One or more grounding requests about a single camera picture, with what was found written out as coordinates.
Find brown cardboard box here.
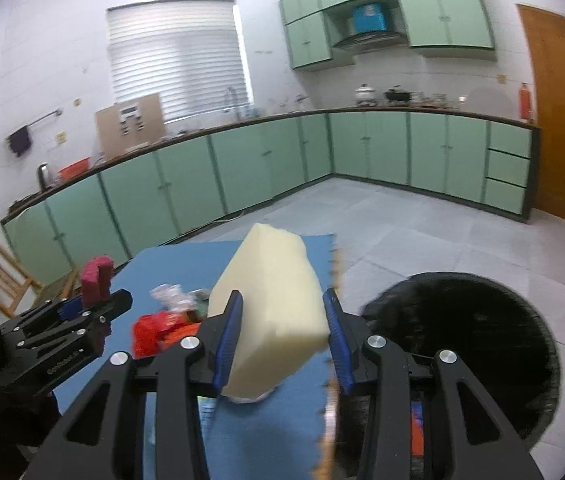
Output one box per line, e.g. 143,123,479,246
95,93,166,157

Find red crumpled wrapper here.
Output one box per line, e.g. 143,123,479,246
132,310,200,358

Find white window blind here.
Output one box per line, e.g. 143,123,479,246
106,0,254,123

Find metal kitchen faucet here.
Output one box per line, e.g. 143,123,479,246
225,86,243,121

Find white crumpled plastic wrapper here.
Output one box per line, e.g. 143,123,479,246
150,283,198,313

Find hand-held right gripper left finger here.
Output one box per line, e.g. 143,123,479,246
37,289,244,480

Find pale yellow foam sponge block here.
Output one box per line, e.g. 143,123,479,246
207,223,330,401

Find range hood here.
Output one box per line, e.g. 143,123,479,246
331,30,408,53

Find maroon sponge block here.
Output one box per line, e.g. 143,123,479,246
80,256,114,306

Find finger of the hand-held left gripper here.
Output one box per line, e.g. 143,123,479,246
0,290,133,392
0,297,86,345

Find green snack packet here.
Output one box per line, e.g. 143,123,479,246
190,288,213,321

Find black trash bin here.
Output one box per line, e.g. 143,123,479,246
337,271,561,480

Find metal towel rail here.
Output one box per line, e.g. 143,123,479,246
7,108,63,138

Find wooden chair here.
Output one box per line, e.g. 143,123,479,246
0,235,46,318

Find blue foam mat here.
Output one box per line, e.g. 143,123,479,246
50,234,348,480

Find green lower kitchen cabinets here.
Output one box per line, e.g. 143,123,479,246
0,109,543,286

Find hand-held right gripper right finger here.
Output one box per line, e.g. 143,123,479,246
322,288,548,480

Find green upper kitchen cabinets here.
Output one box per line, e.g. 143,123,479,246
280,0,497,72

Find orange plastic basin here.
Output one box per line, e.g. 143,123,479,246
57,157,92,183

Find red fire extinguisher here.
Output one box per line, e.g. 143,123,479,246
519,81,534,122

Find wooden door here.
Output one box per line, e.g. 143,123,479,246
515,4,565,231

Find green kitchen cabinets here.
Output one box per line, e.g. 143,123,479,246
280,0,497,72
0,109,543,286

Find dark purple cloth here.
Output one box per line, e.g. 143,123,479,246
6,127,32,157

